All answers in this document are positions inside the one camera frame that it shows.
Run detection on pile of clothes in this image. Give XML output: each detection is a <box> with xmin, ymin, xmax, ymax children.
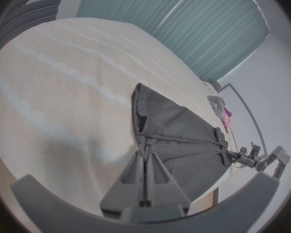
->
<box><xmin>207</xmin><ymin>95</ymin><xmax>233</xmax><ymax>131</ymax></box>

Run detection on blue-green curtain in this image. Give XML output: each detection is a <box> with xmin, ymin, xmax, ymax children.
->
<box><xmin>152</xmin><ymin>0</ymin><xmax>271</xmax><ymax>81</ymax></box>
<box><xmin>76</xmin><ymin>0</ymin><xmax>201</xmax><ymax>33</ymax></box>

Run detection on black shorts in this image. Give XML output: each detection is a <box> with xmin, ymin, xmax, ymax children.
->
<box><xmin>131</xmin><ymin>83</ymin><xmax>236</xmax><ymax>200</ymax></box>

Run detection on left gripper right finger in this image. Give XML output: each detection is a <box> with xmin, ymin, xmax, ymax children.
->
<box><xmin>145</xmin><ymin>151</ymin><xmax>192</xmax><ymax>214</ymax></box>

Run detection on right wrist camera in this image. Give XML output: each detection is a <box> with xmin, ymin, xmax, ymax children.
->
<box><xmin>250</xmin><ymin>142</ymin><xmax>261</xmax><ymax>158</ymax></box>

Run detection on bed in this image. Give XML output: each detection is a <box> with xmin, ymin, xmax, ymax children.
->
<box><xmin>0</xmin><ymin>0</ymin><xmax>237</xmax><ymax>215</ymax></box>

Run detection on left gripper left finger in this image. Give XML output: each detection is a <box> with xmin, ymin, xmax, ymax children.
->
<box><xmin>99</xmin><ymin>151</ymin><xmax>144</xmax><ymax>213</ymax></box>

